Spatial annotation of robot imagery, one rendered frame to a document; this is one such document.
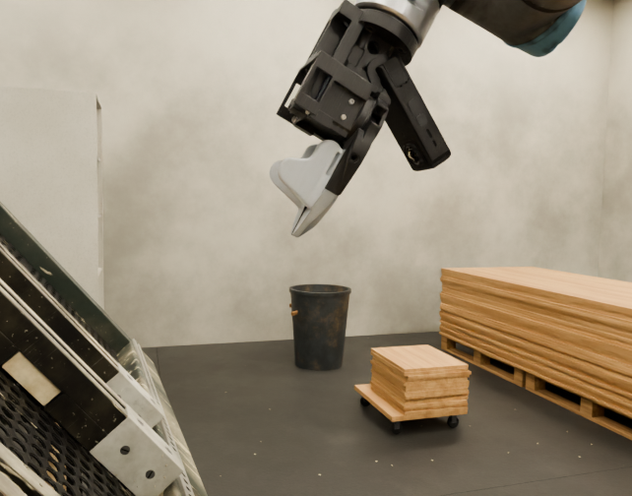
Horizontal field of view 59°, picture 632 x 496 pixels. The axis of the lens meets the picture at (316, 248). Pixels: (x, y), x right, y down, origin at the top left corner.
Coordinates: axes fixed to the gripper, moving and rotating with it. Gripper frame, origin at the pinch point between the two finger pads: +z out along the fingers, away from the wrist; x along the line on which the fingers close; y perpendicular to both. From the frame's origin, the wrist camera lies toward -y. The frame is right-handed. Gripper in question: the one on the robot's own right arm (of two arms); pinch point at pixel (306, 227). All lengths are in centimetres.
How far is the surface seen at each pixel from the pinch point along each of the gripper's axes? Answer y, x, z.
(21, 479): 12.4, 8.2, 26.3
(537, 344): -272, -284, -35
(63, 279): 23, -126, 35
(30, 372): 16.5, -32.3, 32.5
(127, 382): 1, -57, 36
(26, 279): 25, -55, 26
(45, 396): 13.2, -32.5, 34.7
